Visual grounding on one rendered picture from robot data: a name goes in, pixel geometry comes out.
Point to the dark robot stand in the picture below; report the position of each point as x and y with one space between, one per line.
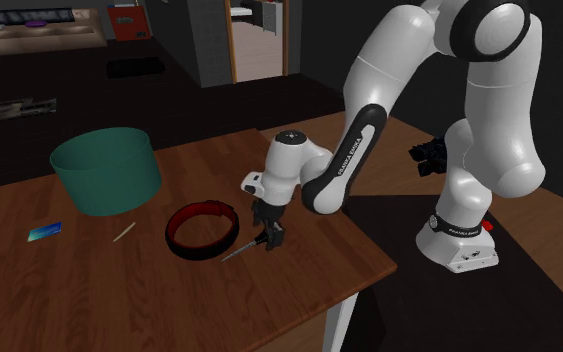
456 312

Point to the blue card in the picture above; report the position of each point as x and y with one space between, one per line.
44 232

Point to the wooden framed doorway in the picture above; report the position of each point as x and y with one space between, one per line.
257 53

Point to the red cabinet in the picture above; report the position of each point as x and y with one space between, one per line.
127 24

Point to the grey long flat rail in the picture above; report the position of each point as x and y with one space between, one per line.
8 111

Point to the green round bowl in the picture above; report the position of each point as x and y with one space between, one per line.
110 175

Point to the black blocky object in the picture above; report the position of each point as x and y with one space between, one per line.
429 156

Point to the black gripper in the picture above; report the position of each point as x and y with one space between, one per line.
264 212

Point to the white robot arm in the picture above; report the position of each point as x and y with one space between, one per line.
486 146

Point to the black floor mat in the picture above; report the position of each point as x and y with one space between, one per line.
134 67

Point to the beige sofa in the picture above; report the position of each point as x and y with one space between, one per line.
37 36

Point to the wooden table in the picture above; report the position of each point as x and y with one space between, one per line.
115 302

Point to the thin wooden stick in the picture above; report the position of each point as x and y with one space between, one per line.
124 232

